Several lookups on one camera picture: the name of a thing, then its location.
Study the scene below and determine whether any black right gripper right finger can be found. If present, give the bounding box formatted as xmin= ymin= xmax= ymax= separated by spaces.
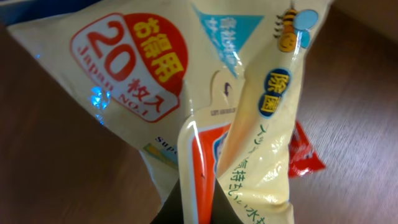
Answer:
xmin=211 ymin=180 xmax=243 ymax=224

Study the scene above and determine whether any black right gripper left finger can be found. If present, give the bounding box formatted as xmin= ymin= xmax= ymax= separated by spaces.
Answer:
xmin=150 ymin=180 xmax=183 ymax=224

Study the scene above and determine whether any red Hacks candy bag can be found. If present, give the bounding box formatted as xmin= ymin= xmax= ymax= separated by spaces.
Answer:
xmin=288 ymin=121 xmax=326 ymax=178

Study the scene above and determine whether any beige wet wipes packet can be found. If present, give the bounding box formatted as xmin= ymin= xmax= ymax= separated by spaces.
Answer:
xmin=1 ymin=0 xmax=331 ymax=223

